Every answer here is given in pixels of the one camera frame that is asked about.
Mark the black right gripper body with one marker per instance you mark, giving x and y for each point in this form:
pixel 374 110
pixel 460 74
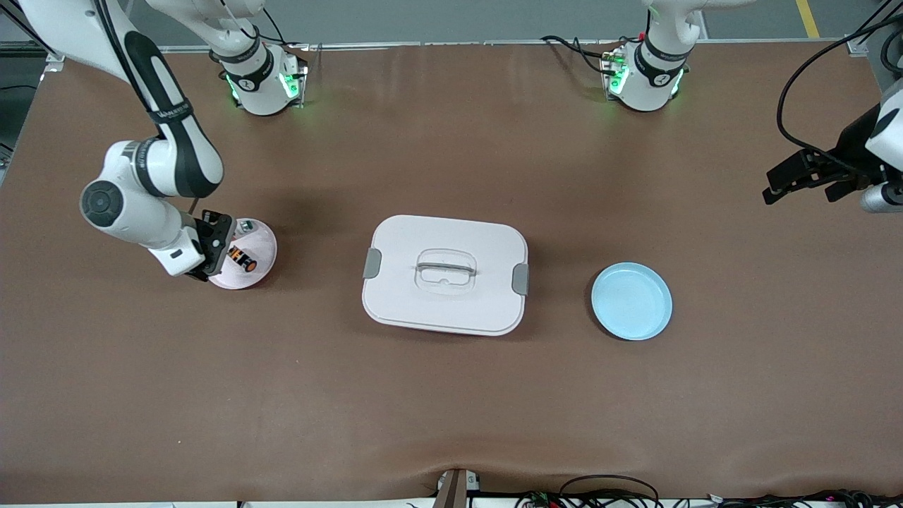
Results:
pixel 211 232

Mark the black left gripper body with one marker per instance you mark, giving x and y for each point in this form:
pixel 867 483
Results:
pixel 851 146

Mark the orange black switch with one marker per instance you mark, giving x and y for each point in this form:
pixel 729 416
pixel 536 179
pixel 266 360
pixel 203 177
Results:
pixel 243 259

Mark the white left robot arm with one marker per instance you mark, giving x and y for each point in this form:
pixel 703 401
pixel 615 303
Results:
pixel 649 77

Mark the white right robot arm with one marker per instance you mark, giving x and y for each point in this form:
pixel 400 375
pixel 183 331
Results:
pixel 169 162

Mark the white round plate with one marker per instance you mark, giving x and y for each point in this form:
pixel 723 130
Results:
pixel 257 243

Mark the light blue round plate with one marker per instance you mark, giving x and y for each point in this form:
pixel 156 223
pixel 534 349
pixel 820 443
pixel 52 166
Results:
pixel 631 302

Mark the white lidded storage box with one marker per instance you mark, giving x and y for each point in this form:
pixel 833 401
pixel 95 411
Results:
pixel 444 303

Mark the brown table mat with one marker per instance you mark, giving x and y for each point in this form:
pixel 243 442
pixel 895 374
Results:
pixel 423 409

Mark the silver table edge rail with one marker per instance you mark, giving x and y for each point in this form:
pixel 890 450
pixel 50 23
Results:
pixel 423 44

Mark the metal bracket at table edge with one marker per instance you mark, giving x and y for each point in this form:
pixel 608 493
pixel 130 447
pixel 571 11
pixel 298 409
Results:
pixel 455 490

